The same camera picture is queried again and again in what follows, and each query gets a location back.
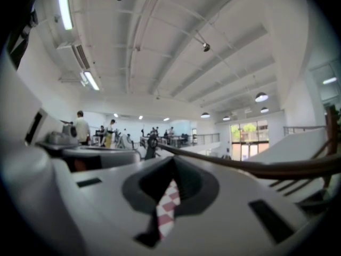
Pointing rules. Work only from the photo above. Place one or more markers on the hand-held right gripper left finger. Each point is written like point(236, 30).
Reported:
point(106, 209)

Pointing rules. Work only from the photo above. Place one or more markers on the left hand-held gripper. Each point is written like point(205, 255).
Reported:
point(112, 156)

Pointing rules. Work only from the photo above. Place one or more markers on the person's black printed shirt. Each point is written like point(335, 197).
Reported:
point(25, 33)

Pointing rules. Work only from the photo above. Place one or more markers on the brown wooden chair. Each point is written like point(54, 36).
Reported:
point(279, 169)

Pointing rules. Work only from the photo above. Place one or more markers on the long ceiling tube light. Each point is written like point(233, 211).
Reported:
point(64, 7)

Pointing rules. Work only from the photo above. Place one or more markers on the ceiling spot lamp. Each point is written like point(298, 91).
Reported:
point(206, 47)

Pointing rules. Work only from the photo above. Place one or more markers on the small dome pendant lamp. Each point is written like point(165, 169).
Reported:
point(226, 118)
point(205, 115)
point(264, 110)

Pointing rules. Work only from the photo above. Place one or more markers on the glass entrance doors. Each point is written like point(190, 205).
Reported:
point(249, 140)

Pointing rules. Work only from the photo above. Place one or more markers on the short ceiling tube light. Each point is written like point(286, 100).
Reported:
point(92, 80)

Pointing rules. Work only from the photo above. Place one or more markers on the metal balcony railing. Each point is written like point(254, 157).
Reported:
point(206, 138)

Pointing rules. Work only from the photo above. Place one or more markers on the white staircase wall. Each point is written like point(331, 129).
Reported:
point(293, 145)

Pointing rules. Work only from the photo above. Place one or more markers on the white ceiling air conditioner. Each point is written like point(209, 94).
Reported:
point(76, 53)

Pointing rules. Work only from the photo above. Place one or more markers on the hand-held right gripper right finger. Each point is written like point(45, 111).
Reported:
point(229, 231)

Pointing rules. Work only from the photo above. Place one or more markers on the large dome pendant lamp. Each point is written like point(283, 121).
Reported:
point(261, 97)

